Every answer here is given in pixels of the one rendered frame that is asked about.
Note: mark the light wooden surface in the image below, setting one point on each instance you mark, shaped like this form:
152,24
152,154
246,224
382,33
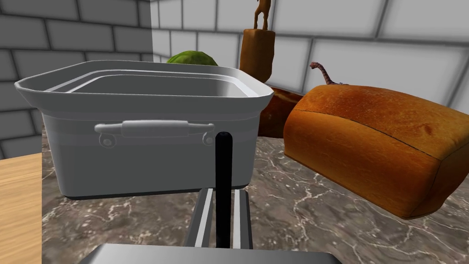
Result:
20,209

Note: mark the brown wooden figurine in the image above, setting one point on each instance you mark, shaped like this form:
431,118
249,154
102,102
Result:
257,51

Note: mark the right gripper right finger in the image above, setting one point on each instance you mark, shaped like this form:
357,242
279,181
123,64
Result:
242,220

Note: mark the golden brown bread loaf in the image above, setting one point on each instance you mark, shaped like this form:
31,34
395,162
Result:
366,143

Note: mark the brown curved stalk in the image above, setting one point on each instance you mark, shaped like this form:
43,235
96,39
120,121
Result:
324,73

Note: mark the dark brown bread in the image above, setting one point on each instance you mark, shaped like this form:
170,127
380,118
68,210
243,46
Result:
274,113

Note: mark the green lettuce head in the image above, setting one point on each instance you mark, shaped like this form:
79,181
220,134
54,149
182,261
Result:
192,58

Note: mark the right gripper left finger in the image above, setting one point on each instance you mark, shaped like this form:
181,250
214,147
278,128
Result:
199,220

